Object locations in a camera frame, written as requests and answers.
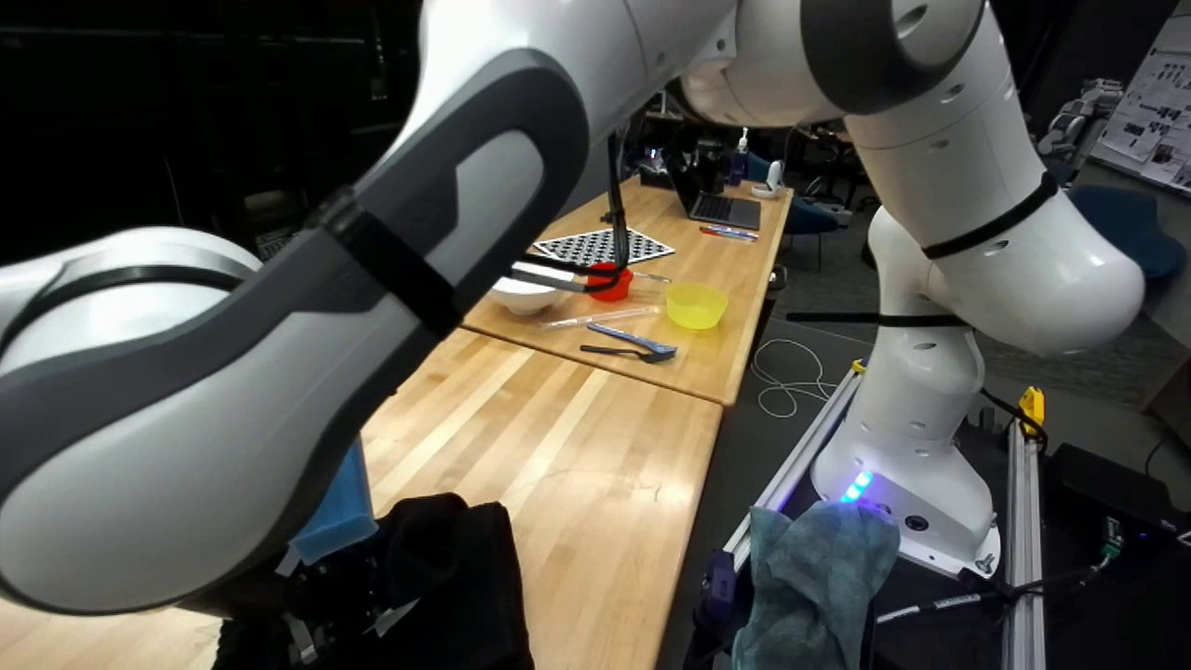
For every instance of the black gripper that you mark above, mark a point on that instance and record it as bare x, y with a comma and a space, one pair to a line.
301, 619

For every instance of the black towel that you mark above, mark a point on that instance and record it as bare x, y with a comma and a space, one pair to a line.
466, 582

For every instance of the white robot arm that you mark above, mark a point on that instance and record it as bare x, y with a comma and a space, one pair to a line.
187, 412

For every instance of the dark metal spoon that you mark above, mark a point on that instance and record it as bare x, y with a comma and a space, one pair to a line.
618, 358

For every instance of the thin white stick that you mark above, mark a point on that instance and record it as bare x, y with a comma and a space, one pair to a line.
598, 322

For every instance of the purple clamp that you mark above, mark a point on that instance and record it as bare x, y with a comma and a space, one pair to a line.
720, 582

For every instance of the blue grey utensil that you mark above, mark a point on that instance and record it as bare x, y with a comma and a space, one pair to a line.
636, 340

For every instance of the red plastic cup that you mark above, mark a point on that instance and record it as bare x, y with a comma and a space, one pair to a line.
615, 286

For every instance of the yellow plastic bowl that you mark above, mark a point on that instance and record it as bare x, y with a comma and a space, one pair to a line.
693, 310

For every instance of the black white checkered board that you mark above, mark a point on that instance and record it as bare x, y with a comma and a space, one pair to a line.
644, 245

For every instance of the teal cloth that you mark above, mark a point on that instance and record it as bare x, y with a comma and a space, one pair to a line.
806, 582

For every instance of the red and blue markers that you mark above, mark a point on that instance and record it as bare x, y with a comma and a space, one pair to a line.
731, 231

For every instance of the dark laptop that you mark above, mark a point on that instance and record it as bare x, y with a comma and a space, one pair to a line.
728, 204

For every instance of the small white bottle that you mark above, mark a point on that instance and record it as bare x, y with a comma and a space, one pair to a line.
777, 172

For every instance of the yellow clamp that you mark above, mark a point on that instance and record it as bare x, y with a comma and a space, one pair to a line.
1030, 405

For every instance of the black power box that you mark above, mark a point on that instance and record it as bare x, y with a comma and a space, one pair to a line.
1111, 485

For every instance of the blue seat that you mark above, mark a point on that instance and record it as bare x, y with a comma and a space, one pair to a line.
1137, 223

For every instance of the white paper poster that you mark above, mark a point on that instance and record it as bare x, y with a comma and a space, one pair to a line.
1157, 113

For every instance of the blue wrist camera housing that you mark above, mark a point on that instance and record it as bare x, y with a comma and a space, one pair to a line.
338, 513

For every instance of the aluminium extrusion rail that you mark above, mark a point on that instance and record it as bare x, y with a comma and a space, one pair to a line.
1025, 543
802, 458

